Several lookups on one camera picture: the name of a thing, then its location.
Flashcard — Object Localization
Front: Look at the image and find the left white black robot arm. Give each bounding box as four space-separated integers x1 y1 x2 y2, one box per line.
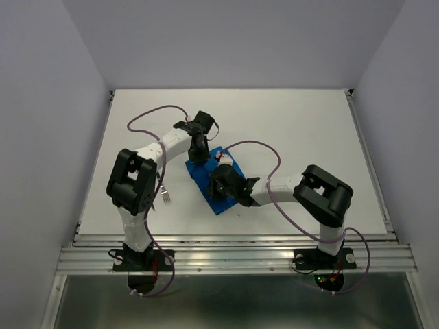
106 111 216 270

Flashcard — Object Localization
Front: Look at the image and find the blue satin napkin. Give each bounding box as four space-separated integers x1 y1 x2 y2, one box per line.
185 147 238 215

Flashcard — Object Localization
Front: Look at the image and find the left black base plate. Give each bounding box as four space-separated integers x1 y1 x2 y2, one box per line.
109 249 172 272

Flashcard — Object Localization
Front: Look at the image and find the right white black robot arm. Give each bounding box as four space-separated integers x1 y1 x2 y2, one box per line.
206 164 354 267

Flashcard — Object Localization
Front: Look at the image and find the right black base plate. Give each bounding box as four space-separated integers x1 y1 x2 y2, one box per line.
293 248 357 271

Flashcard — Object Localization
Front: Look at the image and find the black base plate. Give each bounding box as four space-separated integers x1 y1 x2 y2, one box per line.
293 248 357 271
109 249 172 272

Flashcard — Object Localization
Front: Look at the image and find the aluminium frame rail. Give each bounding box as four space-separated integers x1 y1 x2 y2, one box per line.
40 88 426 329

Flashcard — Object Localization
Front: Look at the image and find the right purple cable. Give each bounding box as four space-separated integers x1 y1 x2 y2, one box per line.
217 139 370 296

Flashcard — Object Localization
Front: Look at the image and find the silver fork black handle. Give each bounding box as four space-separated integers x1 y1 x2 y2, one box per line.
156 173 171 204

